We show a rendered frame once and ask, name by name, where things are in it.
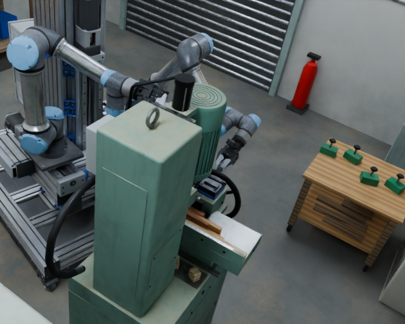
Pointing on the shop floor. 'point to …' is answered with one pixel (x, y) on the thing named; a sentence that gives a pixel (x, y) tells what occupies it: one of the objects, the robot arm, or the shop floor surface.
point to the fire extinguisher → (304, 86)
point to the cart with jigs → (354, 197)
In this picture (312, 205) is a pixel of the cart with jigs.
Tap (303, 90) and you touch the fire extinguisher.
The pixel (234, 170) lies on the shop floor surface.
